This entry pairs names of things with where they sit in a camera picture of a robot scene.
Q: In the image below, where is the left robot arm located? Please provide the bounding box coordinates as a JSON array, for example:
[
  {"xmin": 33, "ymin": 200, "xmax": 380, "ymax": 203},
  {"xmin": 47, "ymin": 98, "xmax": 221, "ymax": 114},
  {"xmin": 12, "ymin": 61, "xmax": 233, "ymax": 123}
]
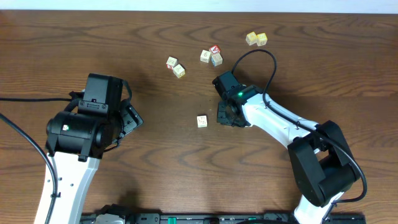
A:
[{"xmin": 34, "ymin": 73, "xmax": 143, "ymax": 223}]

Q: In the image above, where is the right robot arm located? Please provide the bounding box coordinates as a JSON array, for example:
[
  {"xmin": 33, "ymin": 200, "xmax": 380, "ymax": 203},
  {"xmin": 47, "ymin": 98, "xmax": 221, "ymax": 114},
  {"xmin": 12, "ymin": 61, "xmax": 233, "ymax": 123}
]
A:
[{"xmin": 212, "ymin": 72, "xmax": 362, "ymax": 223}]

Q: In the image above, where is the blue edged white block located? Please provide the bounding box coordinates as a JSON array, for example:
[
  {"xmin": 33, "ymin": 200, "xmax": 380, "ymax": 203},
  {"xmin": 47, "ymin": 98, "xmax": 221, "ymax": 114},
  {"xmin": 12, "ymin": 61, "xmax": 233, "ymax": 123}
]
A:
[{"xmin": 211, "ymin": 53, "xmax": 223, "ymax": 67}]

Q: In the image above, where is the cream block left of cluster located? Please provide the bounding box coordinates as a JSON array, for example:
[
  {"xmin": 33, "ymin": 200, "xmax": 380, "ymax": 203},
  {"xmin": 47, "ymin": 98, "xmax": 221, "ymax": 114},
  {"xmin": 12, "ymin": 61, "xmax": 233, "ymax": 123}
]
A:
[{"xmin": 200, "ymin": 50, "xmax": 211, "ymax": 63}]

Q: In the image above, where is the white block yellow side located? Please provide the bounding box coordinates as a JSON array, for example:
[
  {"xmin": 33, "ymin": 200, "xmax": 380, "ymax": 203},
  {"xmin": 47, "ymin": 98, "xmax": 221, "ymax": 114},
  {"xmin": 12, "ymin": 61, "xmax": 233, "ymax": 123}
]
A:
[{"xmin": 173, "ymin": 64, "xmax": 186, "ymax": 78}]

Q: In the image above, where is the red letter A block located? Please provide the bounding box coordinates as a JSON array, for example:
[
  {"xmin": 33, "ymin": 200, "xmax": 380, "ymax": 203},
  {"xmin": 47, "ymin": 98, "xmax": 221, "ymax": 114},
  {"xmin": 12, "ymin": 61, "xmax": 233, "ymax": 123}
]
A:
[{"xmin": 209, "ymin": 45, "xmax": 221, "ymax": 54}]

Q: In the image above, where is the white block red side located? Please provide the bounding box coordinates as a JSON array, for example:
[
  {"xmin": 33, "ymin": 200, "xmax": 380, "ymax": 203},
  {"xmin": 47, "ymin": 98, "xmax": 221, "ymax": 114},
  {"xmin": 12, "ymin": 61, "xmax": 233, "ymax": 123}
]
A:
[{"xmin": 166, "ymin": 57, "xmax": 178, "ymax": 70}]

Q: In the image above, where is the yellow block left of pair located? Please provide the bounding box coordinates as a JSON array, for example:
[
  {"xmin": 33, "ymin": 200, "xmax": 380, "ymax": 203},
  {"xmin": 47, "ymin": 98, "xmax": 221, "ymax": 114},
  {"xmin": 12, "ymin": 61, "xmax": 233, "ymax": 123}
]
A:
[{"xmin": 246, "ymin": 32, "xmax": 257, "ymax": 45}]

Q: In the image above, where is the yellow block of pair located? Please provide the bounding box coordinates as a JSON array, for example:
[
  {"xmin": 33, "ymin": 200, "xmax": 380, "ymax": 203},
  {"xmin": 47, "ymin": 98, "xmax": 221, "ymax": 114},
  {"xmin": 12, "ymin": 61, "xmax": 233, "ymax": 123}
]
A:
[
  {"xmin": 246, "ymin": 32, "xmax": 257, "ymax": 45},
  {"xmin": 256, "ymin": 32, "xmax": 268, "ymax": 47}
]

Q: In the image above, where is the yellow block right of pair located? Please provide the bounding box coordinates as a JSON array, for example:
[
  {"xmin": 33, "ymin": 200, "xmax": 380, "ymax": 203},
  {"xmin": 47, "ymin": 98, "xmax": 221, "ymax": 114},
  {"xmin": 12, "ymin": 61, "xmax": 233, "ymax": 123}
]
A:
[{"xmin": 256, "ymin": 32, "xmax": 268, "ymax": 47}]

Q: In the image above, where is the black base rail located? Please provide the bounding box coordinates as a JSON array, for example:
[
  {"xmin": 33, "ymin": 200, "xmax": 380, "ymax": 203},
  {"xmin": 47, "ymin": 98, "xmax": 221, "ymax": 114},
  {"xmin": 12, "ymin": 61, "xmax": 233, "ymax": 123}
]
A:
[{"xmin": 80, "ymin": 203, "xmax": 366, "ymax": 224}]

